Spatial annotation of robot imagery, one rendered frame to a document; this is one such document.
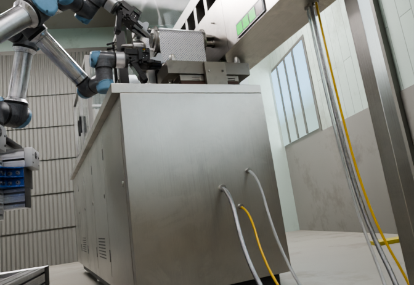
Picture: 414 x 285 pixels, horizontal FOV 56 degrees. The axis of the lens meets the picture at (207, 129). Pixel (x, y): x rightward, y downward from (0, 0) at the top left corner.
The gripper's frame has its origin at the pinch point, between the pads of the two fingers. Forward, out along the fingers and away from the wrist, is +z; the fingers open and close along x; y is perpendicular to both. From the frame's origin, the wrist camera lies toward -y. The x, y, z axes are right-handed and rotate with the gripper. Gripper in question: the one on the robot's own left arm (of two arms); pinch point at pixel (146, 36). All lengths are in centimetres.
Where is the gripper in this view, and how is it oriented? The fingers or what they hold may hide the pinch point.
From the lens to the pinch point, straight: 199.2
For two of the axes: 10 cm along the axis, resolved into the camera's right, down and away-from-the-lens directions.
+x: -3.8, 2.5, 8.9
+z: 7.9, 5.9, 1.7
